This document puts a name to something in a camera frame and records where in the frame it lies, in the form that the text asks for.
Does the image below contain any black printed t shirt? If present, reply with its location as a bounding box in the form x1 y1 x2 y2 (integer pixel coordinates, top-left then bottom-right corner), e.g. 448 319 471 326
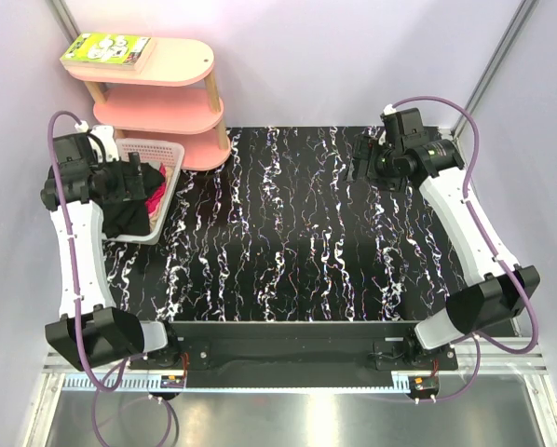
102 163 165 238

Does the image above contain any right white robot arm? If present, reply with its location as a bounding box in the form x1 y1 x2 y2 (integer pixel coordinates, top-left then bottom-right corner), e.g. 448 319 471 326
346 105 540 370

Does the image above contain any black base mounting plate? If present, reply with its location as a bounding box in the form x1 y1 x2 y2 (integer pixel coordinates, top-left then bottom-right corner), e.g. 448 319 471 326
131 321 458 391

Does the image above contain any wrist white camera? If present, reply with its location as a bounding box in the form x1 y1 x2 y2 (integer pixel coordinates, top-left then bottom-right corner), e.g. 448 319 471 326
382 104 397 115
89 125 120 162

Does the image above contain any black marbled table mat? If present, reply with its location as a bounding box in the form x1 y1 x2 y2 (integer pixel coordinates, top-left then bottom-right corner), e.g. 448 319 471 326
104 127 465 321

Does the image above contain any white plastic laundry basket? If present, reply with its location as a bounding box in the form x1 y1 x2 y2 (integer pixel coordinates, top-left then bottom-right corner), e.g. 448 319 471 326
102 138 184 245

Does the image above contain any pink three tier shelf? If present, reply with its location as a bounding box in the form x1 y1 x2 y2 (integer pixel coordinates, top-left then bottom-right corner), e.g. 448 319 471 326
67 37 231 171

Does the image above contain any beige t shirt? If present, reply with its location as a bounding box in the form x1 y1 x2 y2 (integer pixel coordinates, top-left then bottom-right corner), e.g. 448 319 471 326
149 165 174 233

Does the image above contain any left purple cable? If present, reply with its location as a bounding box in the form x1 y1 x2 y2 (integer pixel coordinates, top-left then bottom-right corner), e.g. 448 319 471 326
48 110 177 446

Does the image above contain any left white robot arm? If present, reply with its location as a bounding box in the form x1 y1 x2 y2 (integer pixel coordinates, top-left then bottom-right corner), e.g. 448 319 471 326
40 120 182 371

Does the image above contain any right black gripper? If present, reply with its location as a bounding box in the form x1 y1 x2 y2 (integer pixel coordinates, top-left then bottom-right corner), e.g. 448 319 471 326
342 134 408 195

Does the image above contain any green cover book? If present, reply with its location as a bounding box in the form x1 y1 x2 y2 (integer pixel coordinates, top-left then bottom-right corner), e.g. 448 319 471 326
60 33 156 71

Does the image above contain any magenta t shirt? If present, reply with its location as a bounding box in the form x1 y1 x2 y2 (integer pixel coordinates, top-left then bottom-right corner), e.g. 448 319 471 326
145 182 167 218

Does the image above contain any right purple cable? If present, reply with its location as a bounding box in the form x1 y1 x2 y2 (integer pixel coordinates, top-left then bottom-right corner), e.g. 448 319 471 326
366 95 539 404

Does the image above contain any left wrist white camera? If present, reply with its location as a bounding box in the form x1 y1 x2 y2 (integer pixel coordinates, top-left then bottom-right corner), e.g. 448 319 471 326
89 125 120 162

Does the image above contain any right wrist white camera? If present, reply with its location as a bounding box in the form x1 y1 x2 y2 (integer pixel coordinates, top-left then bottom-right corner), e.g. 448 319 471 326
382 104 397 115

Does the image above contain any purple cable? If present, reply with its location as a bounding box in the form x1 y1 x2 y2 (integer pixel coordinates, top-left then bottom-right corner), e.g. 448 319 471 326
366 95 539 404
48 110 177 446

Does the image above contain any white slotted cable duct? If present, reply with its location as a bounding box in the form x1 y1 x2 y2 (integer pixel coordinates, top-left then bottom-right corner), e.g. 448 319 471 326
62 373 186 392

